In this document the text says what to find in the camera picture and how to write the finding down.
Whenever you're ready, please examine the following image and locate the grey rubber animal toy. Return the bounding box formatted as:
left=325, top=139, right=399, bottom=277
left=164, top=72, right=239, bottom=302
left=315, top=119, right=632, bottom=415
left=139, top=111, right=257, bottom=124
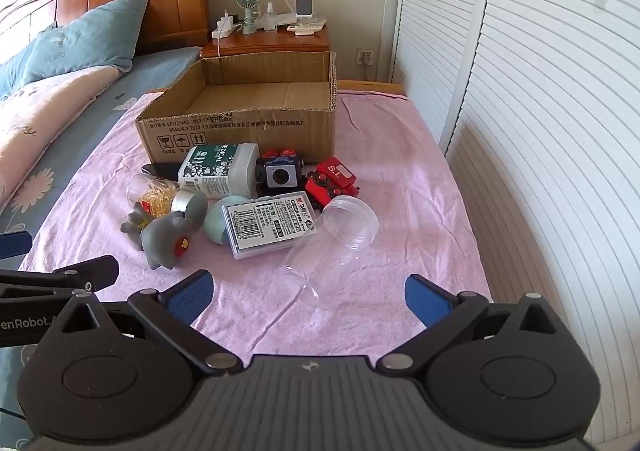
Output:
left=119, top=190, right=208, bottom=270

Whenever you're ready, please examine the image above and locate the mint green round object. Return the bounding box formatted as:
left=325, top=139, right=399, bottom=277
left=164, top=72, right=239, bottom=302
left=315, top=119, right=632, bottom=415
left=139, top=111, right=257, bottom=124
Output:
left=202, top=196, right=250, bottom=245

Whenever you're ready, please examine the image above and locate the clear plastic jar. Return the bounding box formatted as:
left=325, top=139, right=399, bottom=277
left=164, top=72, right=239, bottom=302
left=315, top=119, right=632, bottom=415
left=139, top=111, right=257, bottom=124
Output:
left=281, top=196, right=380, bottom=307

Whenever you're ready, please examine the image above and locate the white labelled plastic case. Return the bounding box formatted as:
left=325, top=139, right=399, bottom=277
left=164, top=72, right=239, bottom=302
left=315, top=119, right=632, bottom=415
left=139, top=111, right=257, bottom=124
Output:
left=221, top=191, right=317, bottom=259

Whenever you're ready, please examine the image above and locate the black device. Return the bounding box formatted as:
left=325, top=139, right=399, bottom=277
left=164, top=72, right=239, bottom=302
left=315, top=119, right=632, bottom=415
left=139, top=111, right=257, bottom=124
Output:
left=141, top=163, right=181, bottom=182

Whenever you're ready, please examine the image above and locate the green medical cotton swab box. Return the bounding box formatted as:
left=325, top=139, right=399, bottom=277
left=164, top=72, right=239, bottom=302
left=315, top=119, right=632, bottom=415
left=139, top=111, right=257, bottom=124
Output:
left=178, top=142, right=259, bottom=200

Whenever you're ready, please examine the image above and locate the red toy fire truck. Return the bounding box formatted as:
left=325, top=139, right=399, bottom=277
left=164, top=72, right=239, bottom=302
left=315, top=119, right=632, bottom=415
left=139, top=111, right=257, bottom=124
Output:
left=304, top=156, right=359, bottom=211

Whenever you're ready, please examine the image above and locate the black blue toy robot cube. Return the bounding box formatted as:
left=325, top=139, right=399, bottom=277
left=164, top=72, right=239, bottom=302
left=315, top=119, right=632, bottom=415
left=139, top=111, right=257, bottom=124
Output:
left=255, top=149, right=304, bottom=197

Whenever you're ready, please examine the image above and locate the pink table cloth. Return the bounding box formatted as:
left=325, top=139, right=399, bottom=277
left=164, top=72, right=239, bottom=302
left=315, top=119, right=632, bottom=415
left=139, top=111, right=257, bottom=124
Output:
left=22, top=94, right=489, bottom=359

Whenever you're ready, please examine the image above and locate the blue bed sheet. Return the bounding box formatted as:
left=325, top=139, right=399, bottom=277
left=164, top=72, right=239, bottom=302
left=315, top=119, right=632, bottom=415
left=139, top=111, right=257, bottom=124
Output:
left=0, top=45, right=204, bottom=451

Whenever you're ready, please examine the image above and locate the blue pillow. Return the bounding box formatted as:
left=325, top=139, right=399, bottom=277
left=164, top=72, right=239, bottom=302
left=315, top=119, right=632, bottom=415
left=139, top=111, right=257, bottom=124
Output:
left=1, top=0, right=149, bottom=99

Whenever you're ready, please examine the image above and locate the brown cardboard box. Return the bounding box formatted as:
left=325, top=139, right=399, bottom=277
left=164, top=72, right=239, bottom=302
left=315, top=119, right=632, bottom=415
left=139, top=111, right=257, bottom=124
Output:
left=136, top=52, right=337, bottom=163

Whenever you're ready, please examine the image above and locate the white louvered closet door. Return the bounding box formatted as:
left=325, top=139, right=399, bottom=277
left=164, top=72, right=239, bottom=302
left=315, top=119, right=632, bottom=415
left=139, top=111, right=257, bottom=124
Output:
left=390, top=0, right=639, bottom=450

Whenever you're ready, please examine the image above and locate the white power strip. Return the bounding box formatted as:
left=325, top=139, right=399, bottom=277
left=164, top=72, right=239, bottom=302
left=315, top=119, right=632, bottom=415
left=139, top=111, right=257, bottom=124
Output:
left=212, top=11, right=241, bottom=41

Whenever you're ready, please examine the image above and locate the wooden nightstand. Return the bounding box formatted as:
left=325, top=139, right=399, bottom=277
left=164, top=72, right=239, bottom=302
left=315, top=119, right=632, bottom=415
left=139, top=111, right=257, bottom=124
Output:
left=200, top=28, right=331, bottom=58

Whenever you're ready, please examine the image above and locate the white remote control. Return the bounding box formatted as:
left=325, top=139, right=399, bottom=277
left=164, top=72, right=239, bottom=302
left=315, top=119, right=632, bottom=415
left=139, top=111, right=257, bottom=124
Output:
left=286, top=18, right=326, bottom=36

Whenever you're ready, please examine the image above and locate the clear spray bottle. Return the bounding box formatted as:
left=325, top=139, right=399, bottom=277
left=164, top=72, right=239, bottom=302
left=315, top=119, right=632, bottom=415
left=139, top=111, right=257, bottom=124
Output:
left=262, top=2, right=279, bottom=32

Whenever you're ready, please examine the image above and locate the green desk fan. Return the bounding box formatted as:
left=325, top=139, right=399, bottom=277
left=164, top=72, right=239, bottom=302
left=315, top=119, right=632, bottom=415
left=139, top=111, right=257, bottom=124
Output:
left=235, top=0, right=260, bottom=34

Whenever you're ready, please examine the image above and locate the white wifi router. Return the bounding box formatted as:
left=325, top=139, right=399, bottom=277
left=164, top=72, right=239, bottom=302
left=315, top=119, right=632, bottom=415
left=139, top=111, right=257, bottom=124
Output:
left=256, top=9, right=297, bottom=30

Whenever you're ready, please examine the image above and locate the small white monitor device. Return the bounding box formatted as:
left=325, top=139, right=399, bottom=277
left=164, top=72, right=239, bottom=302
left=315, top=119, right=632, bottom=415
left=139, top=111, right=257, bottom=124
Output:
left=295, top=0, right=314, bottom=22

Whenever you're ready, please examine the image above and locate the wall power socket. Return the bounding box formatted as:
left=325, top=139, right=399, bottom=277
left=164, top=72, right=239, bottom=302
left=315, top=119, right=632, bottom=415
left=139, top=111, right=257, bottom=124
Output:
left=356, top=48, right=373, bottom=67

